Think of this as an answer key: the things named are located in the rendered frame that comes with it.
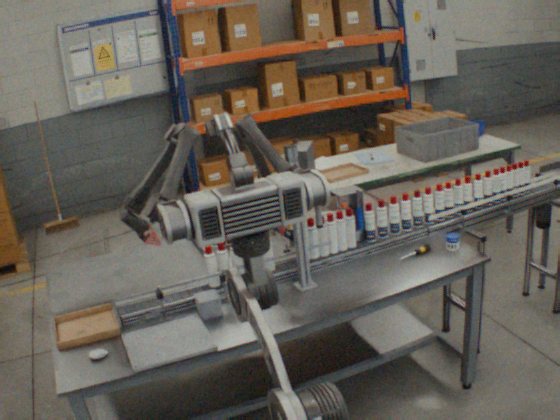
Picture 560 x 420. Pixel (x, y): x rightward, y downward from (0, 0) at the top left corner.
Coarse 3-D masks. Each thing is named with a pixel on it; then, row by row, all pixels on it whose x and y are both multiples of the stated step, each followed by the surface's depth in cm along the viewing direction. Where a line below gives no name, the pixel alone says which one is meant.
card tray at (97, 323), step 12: (72, 312) 265; (84, 312) 268; (96, 312) 270; (108, 312) 270; (60, 324) 262; (72, 324) 262; (84, 324) 261; (96, 324) 260; (108, 324) 260; (60, 336) 252; (72, 336) 251; (84, 336) 244; (96, 336) 246; (108, 336) 249; (60, 348) 241
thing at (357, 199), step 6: (360, 192) 302; (336, 198) 303; (342, 198) 305; (348, 198) 309; (354, 198) 309; (360, 198) 303; (336, 204) 304; (348, 204) 310; (354, 204) 311; (360, 204) 304; (354, 210) 307; (360, 234) 304; (360, 240) 305
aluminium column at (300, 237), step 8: (288, 152) 253; (296, 152) 255; (296, 224) 265; (304, 224) 266; (296, 232) 267; (304, 232) 267; (296, 240) 270; (304, 240) 269; (296, 248) 272; (304, 248) 270; (296, 256) 274; (304, 256) 272; (304, 264) 273; (304, 272) 274; (304, 280) 275
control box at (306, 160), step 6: (300, 144) 265; (306, 144) 264; (312, 144) 268; (300, 150) 256; (306, 150) 255; (312, 150) 268; (300, 156) 256; (306, 156) 255; (312, 156) 267; (300, 162) 257; (306, 162) 256; (312, 162) 267; (306, 168) 257; (312, 168) 267
